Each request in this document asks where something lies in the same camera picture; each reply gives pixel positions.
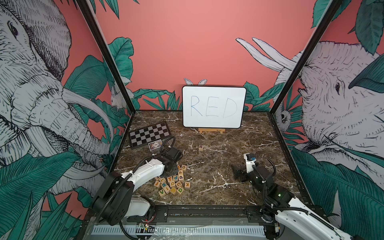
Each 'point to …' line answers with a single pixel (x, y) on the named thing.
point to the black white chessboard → (147, 134)
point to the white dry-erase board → (213, 107)
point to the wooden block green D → (180, 190)
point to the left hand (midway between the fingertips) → (173, 167)
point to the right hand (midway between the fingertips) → (237, 161)
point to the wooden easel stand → (211, 130)
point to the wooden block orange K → (187, 184)
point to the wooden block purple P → (181, 177)
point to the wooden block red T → (170, 179)
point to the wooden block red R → (200, 147)
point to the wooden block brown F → (180, 172)
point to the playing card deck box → (155, 145)
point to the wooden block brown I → (166, 189)
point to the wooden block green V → (162, 193)
